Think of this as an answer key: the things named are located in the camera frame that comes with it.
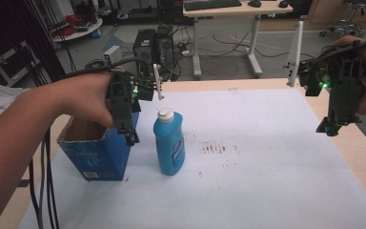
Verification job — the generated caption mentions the blue bottle with white cap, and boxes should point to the blue bottle with white cap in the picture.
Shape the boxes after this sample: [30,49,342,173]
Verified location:
[152,108,186,177]

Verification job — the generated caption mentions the black computer tower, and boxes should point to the black computer tower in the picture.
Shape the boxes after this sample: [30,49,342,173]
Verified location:
[132,29,157,78]
[154,24,176,74]

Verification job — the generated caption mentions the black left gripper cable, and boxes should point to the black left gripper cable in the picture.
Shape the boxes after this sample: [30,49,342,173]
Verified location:
[28,56,155,229]

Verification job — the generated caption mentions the black keyboard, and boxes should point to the black keyboard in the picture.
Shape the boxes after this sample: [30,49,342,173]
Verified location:
[183,0,243,12]

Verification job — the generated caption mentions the black curtain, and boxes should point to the black curtain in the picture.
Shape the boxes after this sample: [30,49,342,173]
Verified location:
[0,0,67,88]

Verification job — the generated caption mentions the black floor cables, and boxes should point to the black floor cables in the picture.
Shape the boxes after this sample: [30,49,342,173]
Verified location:
[171,30,316,82]

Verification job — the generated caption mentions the red cable coil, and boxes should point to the red cable coil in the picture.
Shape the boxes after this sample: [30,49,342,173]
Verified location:
[63,14,84,26]

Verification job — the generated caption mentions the blue cardboard box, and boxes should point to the blue cardboard box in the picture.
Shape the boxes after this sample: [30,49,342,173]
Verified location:
[56,100,140,182]

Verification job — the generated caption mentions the white table mat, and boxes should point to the white table mat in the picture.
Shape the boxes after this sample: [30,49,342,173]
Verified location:
[18,88,366,229]

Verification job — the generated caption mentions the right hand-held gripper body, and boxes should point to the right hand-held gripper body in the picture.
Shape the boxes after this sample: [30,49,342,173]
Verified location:
[286,20,366,126]

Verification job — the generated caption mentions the office chair base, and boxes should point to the office chair base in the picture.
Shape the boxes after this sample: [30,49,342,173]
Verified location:
[318,0,366,38]

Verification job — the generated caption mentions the round white table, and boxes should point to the round white table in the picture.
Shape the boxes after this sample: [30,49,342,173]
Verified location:
[51,17,104,43]

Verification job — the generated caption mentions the white desk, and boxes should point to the white desk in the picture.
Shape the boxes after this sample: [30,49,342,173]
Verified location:
[182,0,295,80]

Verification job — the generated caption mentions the person's left hand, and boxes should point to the person's left hand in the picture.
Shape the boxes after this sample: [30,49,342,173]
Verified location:
[54,72,115,129]

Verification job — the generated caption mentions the small white box device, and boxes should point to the small white box device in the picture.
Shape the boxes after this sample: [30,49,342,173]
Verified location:
[103,45,124,66]

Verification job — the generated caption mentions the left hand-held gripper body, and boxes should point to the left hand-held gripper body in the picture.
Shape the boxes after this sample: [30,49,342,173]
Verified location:
[107,63,166,135]

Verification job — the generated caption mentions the grey metal frame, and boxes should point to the grey metal frame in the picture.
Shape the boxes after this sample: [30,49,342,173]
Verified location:
[0,40,42,88]

